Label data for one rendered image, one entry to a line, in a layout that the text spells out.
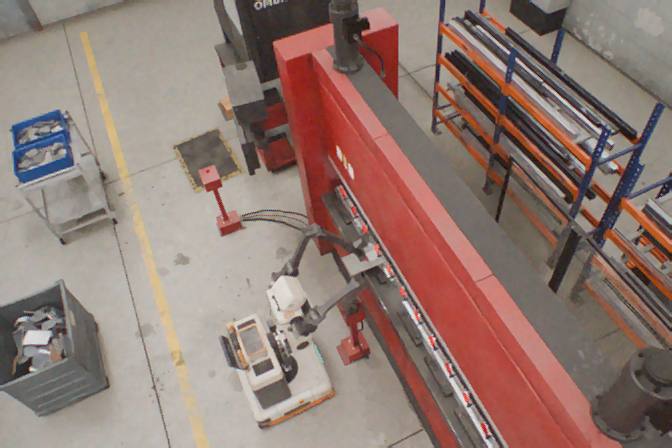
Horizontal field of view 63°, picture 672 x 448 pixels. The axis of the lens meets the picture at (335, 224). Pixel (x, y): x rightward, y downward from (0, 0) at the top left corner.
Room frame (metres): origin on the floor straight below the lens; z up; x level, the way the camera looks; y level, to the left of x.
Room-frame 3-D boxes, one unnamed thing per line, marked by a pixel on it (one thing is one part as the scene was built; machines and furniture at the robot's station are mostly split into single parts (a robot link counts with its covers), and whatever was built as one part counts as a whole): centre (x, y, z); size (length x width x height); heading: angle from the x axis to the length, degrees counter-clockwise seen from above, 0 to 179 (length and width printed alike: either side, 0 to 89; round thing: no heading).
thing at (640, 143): (3.74, -1.84, 0.87); 2.20 x 0.50 x 1.75; 18
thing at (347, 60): (2.93, -0.27, 2.53); 0.33 x 0.25 x 0.47; 17
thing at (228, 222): (3.68, 1.11, 0.41); 0.25 x 0.20 x 0.83; 107
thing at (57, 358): (2.29, 2.52, 0.36); 0.80 x 0.60 x 0.72; 18
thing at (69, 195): (4.22, 2.75, 0.47); 0.90 x 0.66 x 0.95; 18
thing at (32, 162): (4.06, 2.71, 0.92); 0.50 x 0.36 x 0.18; 108
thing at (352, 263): (2.34, -0.16, 1.00); 0.26 x 0.18 x 0.01; 107
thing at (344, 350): (2.08, -0.01, 0.06); 0.25 x 0.20 x 0.12; 108
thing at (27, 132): (4.46, 2.82, 0.92); 0.50 x 0.36 x 0.18; 108
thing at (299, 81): (3.37, -0.19, 1.15); 0.85 x 0.25 x 2.30; 107
